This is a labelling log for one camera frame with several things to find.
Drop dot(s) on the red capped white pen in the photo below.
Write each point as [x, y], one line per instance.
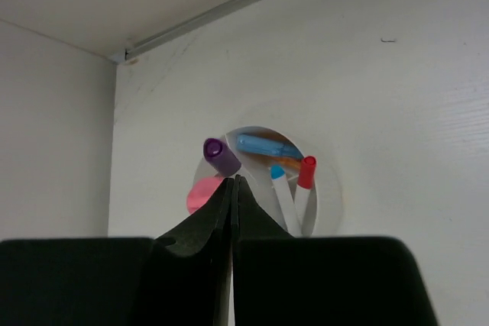
[303, 197]

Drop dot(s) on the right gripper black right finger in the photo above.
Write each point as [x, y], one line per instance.
[283, 280]

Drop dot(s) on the blue capped white pen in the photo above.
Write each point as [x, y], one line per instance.
[285, 199]

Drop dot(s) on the purple capped white pen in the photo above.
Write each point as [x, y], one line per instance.
[217, 153]

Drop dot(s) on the blue highlighter marker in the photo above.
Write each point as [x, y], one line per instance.
[263, 146]

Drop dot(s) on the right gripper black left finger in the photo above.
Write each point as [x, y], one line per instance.
[178, 278]

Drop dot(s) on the white round divided container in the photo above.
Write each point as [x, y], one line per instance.
[324, 210]

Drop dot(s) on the pink glue bottle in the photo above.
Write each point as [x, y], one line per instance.
[201, 192]

